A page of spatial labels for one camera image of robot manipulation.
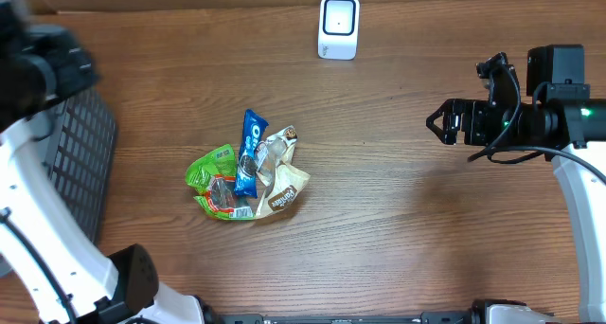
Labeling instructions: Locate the beige brown snack bag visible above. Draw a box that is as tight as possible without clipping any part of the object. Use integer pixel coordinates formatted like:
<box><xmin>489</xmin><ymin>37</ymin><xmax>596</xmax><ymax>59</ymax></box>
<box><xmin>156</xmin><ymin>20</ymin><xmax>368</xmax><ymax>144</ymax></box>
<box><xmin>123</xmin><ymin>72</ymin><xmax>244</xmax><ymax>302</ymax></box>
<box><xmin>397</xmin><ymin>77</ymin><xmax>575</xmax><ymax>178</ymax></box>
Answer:
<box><xmin>254</xmin><ymin>125</ymin><xmax>311</xmax><ymax>219</ymax></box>

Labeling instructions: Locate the blue Oreo cookie pack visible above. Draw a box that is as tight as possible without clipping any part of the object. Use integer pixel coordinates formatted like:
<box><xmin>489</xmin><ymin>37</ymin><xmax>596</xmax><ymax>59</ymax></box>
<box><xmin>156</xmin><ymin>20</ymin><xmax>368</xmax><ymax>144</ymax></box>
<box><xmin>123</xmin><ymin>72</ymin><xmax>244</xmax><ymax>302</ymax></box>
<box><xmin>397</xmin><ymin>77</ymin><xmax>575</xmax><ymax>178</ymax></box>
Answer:
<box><xmin>235</xmin><ymin>109</ymin><xmax>268</xmax><ymax>198</ymax></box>

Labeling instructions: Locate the green snack bag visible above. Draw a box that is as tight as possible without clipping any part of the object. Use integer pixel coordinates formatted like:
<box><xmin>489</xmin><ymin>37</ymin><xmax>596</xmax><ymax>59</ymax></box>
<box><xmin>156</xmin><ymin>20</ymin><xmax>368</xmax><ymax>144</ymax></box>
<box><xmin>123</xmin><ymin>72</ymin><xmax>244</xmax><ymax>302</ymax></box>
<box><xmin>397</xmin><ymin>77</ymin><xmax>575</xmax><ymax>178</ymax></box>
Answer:
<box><xmin>185</xmin><ymin>144</ymin><xmax>254</xmax><ymax>221</ymax></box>

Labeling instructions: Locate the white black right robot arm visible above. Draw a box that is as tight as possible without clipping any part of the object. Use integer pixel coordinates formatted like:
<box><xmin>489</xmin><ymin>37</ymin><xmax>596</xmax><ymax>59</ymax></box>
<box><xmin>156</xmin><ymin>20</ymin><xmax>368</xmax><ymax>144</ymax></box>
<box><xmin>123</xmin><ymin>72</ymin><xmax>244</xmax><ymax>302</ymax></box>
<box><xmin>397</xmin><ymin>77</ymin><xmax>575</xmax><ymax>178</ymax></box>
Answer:
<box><xmin>426</xmin><ymin>45</ymin><xmax>605</xmax><ymax>323</ymax></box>

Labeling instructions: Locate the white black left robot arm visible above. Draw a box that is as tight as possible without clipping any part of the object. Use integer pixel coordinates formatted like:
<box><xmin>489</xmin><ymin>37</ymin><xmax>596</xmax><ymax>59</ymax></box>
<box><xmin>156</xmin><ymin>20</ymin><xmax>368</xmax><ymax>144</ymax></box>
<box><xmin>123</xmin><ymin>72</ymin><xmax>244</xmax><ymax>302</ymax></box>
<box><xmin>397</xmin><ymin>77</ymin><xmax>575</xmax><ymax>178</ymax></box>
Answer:
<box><xmin>1</xmin><ymin>0</ymin><xmax>212</xmax><ymax>323</ymax></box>

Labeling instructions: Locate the grey plastic basket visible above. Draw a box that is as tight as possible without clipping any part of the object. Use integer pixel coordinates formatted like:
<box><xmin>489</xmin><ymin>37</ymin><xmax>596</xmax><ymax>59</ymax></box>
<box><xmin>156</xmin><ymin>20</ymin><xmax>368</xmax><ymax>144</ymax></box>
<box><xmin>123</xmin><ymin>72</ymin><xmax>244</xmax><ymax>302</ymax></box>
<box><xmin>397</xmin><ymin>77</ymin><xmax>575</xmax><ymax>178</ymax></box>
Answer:
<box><xmin>0</xmin><ymin>86</ymin><xmax>118</xmax><ymax>278</ymax></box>

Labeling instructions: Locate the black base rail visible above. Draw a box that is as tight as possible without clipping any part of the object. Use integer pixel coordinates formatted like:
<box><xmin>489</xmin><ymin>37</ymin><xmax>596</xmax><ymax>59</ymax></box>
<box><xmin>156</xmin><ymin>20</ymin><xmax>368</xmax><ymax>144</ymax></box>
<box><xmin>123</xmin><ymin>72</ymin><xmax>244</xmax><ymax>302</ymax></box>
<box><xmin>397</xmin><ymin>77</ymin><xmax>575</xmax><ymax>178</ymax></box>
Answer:
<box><xmin>203</xmin><ymin>298</ymin><xmax>556</xmax><ymax>324</ymax></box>

